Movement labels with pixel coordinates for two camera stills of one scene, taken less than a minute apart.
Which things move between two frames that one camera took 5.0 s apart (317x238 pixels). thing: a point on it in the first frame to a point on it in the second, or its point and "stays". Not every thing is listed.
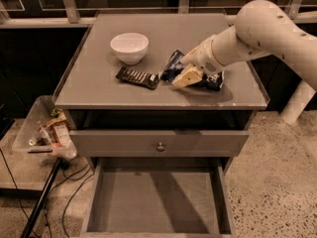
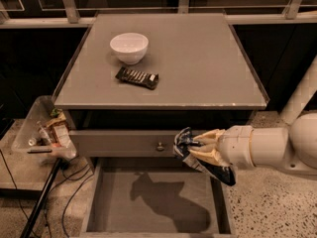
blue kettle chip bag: x=175 y=62 to x=183 y=141
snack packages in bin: x=54 y=132 stays
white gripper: x=204 y=59 to x=235 y=145
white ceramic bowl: x=130 y=48 stays
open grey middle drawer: x=158 y=197 stays
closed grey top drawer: x=158 y=143 stays
